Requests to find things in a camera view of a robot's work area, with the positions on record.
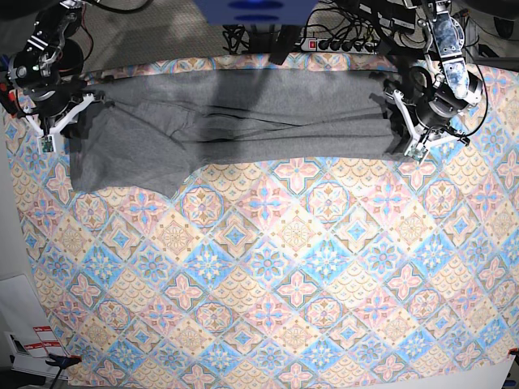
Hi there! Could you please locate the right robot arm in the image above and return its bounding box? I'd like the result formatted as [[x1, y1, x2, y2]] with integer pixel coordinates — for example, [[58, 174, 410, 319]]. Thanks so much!
[[1, 1, 105, 140]]

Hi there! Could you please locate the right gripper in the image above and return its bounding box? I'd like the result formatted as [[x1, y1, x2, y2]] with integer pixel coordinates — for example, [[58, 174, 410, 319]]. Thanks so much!
[[28, 87, 105, 139]]

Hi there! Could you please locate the patterned tile tablecloth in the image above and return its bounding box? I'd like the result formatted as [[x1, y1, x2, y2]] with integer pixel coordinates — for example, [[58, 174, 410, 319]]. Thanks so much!
[[1, 67, 518, 388]]

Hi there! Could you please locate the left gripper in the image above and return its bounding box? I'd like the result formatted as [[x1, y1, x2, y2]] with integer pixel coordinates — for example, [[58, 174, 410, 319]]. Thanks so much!
[[383, 79, 466, 156]]

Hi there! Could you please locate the white box with red labels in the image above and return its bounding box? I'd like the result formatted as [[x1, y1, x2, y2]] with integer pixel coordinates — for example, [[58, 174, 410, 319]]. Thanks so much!
[[3, 331, 66, 378]]

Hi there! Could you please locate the black centre post clamp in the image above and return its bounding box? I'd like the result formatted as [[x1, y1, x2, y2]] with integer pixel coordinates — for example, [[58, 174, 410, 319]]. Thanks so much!
[[268, 25, 302, 66]]

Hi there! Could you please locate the grey T-shirt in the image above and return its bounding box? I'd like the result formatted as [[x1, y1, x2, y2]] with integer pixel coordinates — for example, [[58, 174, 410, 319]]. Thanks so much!
[[70, 69, 403, 197]]

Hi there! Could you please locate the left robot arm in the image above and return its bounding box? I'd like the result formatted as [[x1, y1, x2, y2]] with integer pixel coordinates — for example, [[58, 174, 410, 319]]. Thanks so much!
[[384, 1, 487, 162]]

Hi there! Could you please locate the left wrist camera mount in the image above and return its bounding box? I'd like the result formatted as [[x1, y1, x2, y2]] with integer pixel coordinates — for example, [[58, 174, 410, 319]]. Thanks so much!
[[402, 95, 470, 164]]

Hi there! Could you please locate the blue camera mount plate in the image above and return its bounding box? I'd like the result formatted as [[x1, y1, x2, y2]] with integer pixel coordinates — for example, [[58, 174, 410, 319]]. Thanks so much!
[[194, 0, 317, 25]]

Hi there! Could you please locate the blue spring clamp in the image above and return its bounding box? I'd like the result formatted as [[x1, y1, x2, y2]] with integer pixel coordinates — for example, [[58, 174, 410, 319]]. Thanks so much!
[[45, 353, 82, 370]]

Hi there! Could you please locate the red and black clamp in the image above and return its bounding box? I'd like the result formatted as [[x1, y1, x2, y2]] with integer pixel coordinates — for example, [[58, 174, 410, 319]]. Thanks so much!
[[0, 82, 20, 118]]

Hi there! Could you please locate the white power strip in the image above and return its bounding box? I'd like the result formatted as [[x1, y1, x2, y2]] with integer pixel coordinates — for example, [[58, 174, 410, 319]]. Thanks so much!
[[299, 37, 379, 54]]

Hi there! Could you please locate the black round weight disc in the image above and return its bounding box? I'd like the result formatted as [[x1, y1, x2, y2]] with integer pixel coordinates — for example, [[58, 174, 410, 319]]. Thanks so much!
[[58, 39, 84, 76]]

